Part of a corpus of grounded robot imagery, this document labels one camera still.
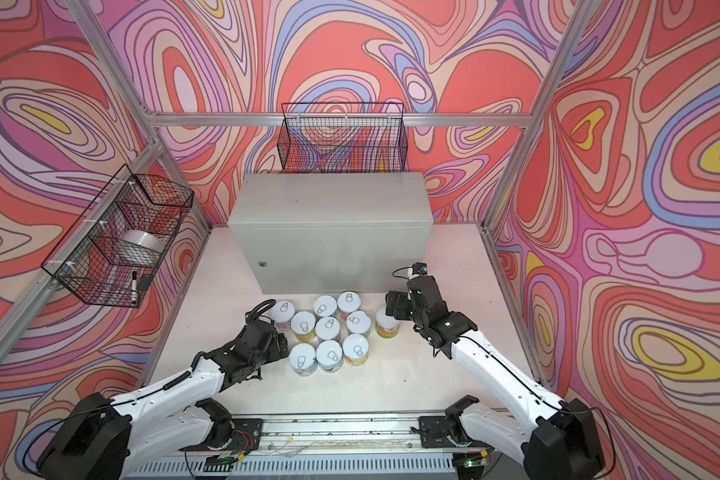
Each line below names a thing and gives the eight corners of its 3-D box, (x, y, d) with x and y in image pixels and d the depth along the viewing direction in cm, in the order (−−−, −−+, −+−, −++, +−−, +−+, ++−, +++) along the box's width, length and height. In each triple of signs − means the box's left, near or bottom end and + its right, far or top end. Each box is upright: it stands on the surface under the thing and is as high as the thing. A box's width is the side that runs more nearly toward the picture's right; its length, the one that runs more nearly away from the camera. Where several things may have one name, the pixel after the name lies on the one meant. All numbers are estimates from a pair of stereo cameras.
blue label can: (313, 320, 93) (312, 314, 90) (316, 301, 98) (314, 295, 95) (335, 320, 93) (334, 314, 90) (336, 301, 98) (336, 295, 95)
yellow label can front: (343, 365, 86) (341, 358, 82) (344, 341, 91) (343, 333, 86) (368, 365, 86) (368, 358, 82) (368, 341, 91) (368, 333, 86)
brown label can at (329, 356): (317, 373, 85) (314, 365, 80) (319, 348, 90) (317, 339, 85) (342, 373, 85) (341, 365, 80) (343, 348, 90) (342, 339, 85)
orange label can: (337, 315, 95) (336, 308, 91) (338, 298, 99) (338, 291, 95) (361, 315, 95) (361, 308, 91) (361, 298, 99) (361, 291, 95)
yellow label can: (292, 342, 91) (288, 334, 86) (296, 319, 96) (292, 310, 91) (316, 342, 91) (313, 334, 86) (318, 319, 95) (316, 310, 91)
